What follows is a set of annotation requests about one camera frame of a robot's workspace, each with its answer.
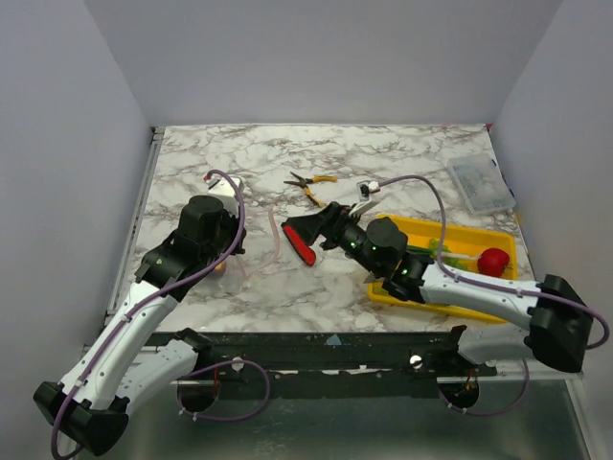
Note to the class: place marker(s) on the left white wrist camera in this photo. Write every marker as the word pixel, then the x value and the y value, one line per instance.
pixel 221 189

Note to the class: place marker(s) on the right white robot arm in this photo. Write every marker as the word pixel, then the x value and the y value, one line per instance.
pixel 551 322

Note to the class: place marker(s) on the yellow plastic tray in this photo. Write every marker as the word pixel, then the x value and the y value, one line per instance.
pixel 461 240

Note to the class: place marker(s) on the green toy grapes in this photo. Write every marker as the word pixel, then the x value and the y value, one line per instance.
pixel 438 246

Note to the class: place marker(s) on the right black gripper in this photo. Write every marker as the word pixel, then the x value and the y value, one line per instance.
pixel 330 225

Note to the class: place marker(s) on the clear zip top bag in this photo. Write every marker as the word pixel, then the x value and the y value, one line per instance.
pixel 262 249

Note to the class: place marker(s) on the green onion toy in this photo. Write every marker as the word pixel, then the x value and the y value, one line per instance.
pixel 448 258

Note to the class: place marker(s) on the red toy tomato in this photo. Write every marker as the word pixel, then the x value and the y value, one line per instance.
pixel 493 262

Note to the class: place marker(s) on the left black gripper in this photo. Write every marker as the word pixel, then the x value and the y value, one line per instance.
pixel 234 222

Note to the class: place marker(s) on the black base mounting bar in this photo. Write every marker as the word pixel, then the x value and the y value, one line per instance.
pixel 340 365

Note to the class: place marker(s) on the red black utility knife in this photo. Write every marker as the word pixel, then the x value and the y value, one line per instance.
pixel 304 251

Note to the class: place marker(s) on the clear plastic screw box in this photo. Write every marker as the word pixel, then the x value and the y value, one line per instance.
pixel 480 184

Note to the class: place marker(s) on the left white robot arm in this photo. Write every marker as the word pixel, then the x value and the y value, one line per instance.
pixel 91 404

